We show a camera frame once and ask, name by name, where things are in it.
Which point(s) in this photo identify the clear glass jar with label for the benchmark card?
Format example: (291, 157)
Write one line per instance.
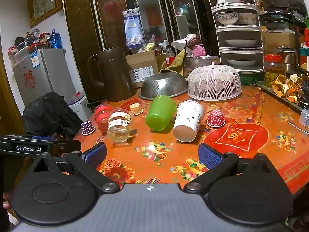
(119, 125)

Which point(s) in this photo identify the steel colander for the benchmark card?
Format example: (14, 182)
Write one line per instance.
(164, 85)

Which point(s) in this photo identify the wooden wall clock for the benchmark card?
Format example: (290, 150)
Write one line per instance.
(44, 3)

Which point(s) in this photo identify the cardboard box with label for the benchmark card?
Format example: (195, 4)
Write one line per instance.
(142, 69)

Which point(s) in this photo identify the pink cloth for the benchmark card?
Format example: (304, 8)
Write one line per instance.
(199, 51)

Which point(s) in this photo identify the white mesh food cover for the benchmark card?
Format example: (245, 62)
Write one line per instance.
(214, 82)

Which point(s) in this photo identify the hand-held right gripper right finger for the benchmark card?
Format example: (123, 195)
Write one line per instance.
(209, 156)

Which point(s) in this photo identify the white cardboard box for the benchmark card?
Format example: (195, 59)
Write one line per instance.
(80, 107)

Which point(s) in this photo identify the blue water bottle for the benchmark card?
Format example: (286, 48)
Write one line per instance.
(56, 40)

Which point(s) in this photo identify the green plastic cup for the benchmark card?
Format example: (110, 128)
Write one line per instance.
(160, 112)

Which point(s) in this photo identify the dark glass door cabinet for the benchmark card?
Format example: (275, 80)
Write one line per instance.
(108, 17)

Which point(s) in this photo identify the steel basin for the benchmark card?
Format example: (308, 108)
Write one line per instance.
(200, 62)

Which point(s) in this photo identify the tiered dish cabinet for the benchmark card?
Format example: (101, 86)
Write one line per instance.
(237, 32)

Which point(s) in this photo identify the black pot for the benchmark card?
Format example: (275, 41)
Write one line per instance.
(25, 42)

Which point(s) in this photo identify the glass jar with red lid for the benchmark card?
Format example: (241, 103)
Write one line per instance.
(273, 69)

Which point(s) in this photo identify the green plastic basket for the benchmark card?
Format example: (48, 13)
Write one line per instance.
(251, 79)

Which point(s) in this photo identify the purple polka dot paper cup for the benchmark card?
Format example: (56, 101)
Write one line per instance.
(87, 128)

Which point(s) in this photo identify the clear plastic container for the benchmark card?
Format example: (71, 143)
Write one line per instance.
(304, 118)

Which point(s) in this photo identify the white paper cup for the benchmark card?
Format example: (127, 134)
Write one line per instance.
(188, 120)

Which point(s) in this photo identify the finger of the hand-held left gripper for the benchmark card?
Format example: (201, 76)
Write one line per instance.
(68, 147)
(43, 138)

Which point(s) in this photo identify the red polka dot paper cup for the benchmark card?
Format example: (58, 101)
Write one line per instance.
(216, 118)

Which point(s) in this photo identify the brown plastic pitcher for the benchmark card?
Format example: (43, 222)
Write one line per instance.
(115, 75)

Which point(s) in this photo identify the orange patterned paper cup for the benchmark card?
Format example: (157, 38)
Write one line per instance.
(136, 109)

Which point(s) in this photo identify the large brown cardboard box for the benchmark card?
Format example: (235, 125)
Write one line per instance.
(280, 41)

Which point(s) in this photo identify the blue snack bag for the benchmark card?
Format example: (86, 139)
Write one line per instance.
(132, 29)

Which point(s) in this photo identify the olive green cloth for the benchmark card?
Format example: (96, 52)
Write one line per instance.
(177, 62)

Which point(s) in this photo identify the red floral tablecloth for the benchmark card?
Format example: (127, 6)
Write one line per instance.
(241, 116)

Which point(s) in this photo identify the white plastic bag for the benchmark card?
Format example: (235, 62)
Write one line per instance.
(179, 44)

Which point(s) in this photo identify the blue patterned bowl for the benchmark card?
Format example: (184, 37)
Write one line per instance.
(226, 18)

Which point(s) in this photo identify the steel kettle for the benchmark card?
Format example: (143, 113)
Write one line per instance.
(289, 58)

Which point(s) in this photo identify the black bag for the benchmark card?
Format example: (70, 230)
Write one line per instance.
(50, 116)

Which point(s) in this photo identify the pink patterned bowl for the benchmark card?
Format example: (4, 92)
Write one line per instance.
(248, 18)

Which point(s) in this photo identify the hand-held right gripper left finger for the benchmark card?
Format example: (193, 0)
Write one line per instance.
(96, 154)

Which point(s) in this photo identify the tray of orange peels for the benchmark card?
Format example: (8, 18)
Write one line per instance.
(282, 87)

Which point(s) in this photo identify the cola bottle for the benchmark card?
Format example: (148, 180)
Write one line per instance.
(170, 56)

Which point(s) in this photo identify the white plate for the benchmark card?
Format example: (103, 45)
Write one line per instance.
(241, 62)
(240, 42)

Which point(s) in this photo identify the clear bag of yellow snacks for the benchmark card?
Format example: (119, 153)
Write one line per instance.
(147, 45)

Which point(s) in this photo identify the grey refrigerator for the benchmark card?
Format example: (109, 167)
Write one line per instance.
(43, 77)

